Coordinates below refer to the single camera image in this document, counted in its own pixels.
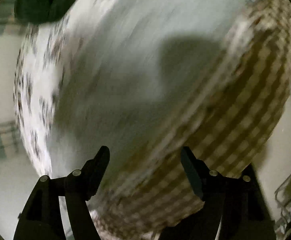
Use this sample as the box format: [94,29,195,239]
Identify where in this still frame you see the grey fluffy pants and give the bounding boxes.
[47,0,245,178]

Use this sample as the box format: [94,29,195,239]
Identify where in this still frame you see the green striped right curtain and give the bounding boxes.
[0,17,23,159]

